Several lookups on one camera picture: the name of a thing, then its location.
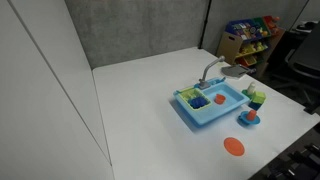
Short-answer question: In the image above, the light blue toy sink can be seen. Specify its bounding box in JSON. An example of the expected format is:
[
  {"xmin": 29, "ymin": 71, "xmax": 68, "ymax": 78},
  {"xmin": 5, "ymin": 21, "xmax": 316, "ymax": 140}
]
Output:
[{"xmin": 172, "ymin": 76, "xmax": 252, "ymax": 127}]

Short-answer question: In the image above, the yellow-green dish rack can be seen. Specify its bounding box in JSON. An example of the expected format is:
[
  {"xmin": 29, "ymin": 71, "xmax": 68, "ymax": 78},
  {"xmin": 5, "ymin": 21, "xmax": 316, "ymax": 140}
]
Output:
[{"xmin": 178, "ymin": 87, "xmax": 213, "ymax": 111}]

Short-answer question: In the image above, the dark blue toy dish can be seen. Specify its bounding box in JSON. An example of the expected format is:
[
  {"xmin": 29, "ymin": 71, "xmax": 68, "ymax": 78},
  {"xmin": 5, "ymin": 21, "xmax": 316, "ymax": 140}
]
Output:
[{"xmin": 187, "ymin": 95, "xmax": 206, "ymax": 110}]

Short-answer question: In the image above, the grey toy faucet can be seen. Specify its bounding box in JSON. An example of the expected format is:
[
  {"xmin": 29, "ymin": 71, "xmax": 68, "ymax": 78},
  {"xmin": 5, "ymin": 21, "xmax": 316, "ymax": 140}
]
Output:
[{"xmin": 198, "ymin": 55, "xmax": 226, "ymax": 90}]

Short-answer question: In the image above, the orange toy cup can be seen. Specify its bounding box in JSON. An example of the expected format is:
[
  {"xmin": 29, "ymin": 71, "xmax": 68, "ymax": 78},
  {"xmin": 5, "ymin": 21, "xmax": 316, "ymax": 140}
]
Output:
[
  {"xmin": 214, "ymin": 93, "xmax": 227, "ymax": 105},
  {"xmin": 246, "ymin": 109, "xmax": 258, "ymax": 122}
]

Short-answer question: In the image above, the grey flat object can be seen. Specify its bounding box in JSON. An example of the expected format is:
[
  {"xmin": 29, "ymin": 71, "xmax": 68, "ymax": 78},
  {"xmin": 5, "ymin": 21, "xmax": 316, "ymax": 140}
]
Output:
[{"xmin": 220, "ymin": 64, "xmax": 252, "ymax": 79}]

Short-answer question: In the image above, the wooden toy storage shelf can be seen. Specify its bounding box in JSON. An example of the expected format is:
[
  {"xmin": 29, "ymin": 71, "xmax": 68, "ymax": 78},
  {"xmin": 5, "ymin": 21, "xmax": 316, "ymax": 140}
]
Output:
[{"xmin": 216, "ymin": 14, "xmax": 287, "ymax": 76}]

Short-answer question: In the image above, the green cube block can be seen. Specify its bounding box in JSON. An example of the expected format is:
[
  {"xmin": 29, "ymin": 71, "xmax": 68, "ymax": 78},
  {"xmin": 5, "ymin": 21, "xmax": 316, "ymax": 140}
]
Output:
[{"xmin": 241, "ymin": 88, "xmax": 254, "ymax": 99}]

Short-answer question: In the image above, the blue toy plate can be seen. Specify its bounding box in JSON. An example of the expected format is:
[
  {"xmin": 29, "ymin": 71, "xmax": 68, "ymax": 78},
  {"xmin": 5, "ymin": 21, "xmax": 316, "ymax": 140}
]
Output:
[{"xmin": 237, "ymin": 110, "xmax": 262, "ymax": 127}]

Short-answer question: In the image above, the orange round disc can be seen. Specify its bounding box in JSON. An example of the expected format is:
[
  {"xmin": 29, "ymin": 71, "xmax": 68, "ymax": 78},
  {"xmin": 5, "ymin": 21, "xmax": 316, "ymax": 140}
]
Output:
[{"xmin": 223, "ymin": 136, "xmax": 246, "ymax": 157}]

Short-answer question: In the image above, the dark blue cube block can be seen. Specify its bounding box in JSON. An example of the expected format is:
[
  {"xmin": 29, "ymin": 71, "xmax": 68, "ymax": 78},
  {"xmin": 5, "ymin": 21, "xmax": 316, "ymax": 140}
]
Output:
[{"xmin": 247, "ymin": 100, "xmax": 264, "ymax": 112}]

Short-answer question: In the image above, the lime cube block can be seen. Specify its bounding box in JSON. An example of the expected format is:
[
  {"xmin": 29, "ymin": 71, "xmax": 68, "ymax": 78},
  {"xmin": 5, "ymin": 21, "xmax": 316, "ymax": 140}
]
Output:
[{"xmin": 251, "ymin": 91, "xmax": 267, "ymax": 105}]

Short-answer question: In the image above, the yellow storage bin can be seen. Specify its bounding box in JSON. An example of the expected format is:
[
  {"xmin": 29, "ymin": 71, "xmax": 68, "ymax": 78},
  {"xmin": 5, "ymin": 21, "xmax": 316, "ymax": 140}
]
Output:
[{"xmin": 238, "ymin": 41, "xmax": 268, "ymax": 58}]

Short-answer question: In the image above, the blue storage bin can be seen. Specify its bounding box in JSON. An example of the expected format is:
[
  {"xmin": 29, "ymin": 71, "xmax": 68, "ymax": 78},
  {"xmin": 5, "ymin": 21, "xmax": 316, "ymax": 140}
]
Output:
[{"xmin": 226, "ymin": 19, "xmax": 265, "ymax": 42}]

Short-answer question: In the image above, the green storage bin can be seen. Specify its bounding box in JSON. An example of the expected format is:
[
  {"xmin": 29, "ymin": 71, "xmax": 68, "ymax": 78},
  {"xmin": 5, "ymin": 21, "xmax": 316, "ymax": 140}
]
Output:
[{"xmin": 253, "ymin": 17, "xmax": 273, "ymax": 38}]

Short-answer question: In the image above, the red storage bin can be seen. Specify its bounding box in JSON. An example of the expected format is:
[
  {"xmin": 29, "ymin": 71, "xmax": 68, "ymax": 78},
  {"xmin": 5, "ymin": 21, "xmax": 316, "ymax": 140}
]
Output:
[{"xmin": 263, "ymin": 14, "xmax": 282, "ymax": 34}]

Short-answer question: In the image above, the black office chair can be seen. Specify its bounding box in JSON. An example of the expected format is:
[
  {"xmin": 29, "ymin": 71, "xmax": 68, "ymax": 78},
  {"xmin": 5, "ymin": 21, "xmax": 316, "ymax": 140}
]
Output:
[{"xmin": 269, "ymin": 23, "xmax": 320, "ymax": 115}]

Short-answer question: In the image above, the black equipment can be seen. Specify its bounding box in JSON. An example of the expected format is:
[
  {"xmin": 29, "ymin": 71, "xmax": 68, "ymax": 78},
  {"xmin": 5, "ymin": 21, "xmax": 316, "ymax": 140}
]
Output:
[{"xmin": 263, "ymin": 141, "xmax": 320, "ymax": 180}]

